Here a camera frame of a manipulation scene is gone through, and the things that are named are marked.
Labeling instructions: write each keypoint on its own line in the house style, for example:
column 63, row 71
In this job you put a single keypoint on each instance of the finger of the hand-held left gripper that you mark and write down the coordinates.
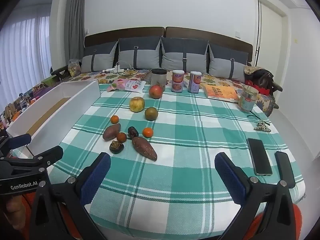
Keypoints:
column 50, row 154
column 20, row 140

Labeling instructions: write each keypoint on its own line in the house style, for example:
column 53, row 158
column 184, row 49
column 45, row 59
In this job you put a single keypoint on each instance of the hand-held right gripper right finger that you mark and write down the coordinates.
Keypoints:
column 231, row 180

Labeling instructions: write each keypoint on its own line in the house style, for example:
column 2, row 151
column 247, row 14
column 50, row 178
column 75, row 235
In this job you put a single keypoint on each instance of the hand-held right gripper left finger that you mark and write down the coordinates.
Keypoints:
column 96, row 177

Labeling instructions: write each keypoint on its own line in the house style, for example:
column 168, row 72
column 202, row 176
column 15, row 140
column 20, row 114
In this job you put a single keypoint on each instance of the dark mangosteen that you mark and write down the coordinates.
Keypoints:
column 116, row 147

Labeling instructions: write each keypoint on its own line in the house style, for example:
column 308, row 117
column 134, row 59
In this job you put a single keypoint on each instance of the white board panel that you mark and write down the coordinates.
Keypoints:
column 65, row 115

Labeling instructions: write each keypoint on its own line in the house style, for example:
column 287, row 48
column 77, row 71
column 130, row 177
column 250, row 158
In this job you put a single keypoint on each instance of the small tangerine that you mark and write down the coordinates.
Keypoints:
column 121, row 137
column 147, row 132
column 114, row 119

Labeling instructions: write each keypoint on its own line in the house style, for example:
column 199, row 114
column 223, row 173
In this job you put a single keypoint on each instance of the short sweet potato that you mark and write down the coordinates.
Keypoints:
column 111, row 131

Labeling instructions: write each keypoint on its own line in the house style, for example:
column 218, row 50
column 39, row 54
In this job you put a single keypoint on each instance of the long sweet potato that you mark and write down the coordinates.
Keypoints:
column 144, row 148

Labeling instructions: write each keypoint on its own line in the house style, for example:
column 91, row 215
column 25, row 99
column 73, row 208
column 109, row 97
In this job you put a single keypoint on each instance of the dark wrinkled passion fruit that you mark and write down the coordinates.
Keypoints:
column 132, row 132

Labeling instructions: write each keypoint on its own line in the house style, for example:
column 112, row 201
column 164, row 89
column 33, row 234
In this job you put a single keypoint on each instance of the yellow apple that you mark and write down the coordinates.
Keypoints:
column 137, row 104

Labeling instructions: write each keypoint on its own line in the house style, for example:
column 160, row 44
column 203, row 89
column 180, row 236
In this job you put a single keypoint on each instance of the green-brown pear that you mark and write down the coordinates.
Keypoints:
column 151, row 113

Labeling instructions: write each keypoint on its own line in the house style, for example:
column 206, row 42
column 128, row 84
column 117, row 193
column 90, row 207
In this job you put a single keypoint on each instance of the red apple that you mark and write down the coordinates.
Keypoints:
column 155, row 91

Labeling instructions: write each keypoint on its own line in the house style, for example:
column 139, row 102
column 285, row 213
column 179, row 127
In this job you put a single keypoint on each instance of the person's left hand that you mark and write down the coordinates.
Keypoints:
column 13, row 211

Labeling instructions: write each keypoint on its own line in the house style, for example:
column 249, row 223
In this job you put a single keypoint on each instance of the black smartphone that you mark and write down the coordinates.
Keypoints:
column 259, row 156

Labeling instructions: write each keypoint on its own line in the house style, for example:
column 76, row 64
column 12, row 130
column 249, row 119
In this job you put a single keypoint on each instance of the green plaid tablecloth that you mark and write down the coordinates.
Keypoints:
column 187, row 142

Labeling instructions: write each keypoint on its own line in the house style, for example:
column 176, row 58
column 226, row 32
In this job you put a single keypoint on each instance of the bunch of keys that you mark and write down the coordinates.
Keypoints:
column 262, row 126

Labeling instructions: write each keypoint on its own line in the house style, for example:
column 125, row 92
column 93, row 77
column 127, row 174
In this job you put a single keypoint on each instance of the green box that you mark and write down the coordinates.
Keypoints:
column 50, row 81

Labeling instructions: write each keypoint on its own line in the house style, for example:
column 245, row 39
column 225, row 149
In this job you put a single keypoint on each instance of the dark wooden armrest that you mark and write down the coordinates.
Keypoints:
column 58, row 71
column 276, row 87

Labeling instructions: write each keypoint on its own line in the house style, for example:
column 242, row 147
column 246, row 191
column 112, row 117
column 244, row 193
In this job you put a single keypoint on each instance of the orange book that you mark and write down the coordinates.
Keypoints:
column 220, row 93

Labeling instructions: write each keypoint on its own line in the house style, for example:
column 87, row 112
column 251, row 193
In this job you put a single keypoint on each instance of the white sheer curtain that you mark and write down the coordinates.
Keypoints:
column 25, row 50

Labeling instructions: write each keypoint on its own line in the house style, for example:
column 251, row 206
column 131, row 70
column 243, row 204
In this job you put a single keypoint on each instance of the clear plastic bag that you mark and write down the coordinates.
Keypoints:
column 74, row 67

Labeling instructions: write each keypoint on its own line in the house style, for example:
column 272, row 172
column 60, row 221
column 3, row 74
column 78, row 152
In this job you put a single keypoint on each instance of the red gift bag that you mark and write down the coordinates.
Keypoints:
column 255, row 88

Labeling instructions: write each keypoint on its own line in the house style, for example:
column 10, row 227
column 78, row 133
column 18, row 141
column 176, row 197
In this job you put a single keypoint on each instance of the pink snack packet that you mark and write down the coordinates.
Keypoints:
column 126, row 85

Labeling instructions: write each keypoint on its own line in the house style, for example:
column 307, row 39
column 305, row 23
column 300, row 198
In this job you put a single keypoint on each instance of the floral blanket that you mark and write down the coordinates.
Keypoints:
column 215, row 79

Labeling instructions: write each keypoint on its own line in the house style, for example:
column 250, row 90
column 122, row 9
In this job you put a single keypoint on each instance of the purple printed can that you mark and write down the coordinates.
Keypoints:
column 178, row 81
column 195, row 82

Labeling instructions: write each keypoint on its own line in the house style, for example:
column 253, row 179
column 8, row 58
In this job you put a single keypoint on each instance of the grey cushion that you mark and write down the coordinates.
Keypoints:
column 138, row 55
column 98, row 60
column 228, row 62
column 183, row 56

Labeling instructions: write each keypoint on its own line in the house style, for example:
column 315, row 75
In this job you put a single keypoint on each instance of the dark brown bag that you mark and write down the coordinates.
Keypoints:
column 261, row 76

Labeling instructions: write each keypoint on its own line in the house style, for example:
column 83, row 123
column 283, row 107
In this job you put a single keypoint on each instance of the grey curtain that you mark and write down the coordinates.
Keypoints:
column 75, row 17

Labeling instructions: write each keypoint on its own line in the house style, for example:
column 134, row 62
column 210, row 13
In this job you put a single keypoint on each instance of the grey sofa cushions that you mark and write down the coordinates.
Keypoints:
column 125, row 33

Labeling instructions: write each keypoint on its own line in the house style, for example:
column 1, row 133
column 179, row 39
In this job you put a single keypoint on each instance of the brown headboard panel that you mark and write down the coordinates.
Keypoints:
column 212, row 33

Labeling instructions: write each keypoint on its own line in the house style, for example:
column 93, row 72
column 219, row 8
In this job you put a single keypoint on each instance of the white door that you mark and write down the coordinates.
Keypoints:
column 271, row 35

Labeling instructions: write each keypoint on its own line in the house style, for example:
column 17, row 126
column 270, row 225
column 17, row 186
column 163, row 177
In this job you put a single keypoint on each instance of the white wall switch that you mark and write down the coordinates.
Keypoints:
column 237, row 33

